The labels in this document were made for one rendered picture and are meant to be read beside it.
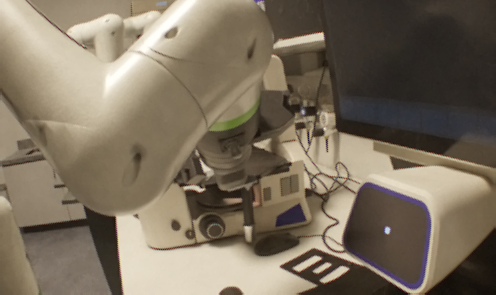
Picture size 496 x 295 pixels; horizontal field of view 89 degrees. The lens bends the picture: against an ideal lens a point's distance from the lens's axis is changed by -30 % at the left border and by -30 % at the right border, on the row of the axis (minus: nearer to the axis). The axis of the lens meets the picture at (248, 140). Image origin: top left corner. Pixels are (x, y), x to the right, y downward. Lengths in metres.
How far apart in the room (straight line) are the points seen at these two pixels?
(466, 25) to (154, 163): 0.28
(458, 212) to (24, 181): 3.09
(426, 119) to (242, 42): 0.20
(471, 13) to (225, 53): 0.22
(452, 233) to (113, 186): 0.24
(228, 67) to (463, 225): 0.23
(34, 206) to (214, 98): 2.98
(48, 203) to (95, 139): 2.92
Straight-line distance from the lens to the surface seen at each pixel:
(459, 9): 0.31
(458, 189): 0.28
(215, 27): 0.26
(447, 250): 0.26
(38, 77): 0.27
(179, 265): 0.80
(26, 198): 3.18
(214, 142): 0.38
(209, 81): 0.25
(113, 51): 1.19
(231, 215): 0.88
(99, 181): 0.23
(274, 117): 0.44
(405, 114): 0.37
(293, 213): 0.92
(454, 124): 0.33
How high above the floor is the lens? 1.16
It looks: 11 degrees down
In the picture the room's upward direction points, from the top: 5 degrees counter-clockwise
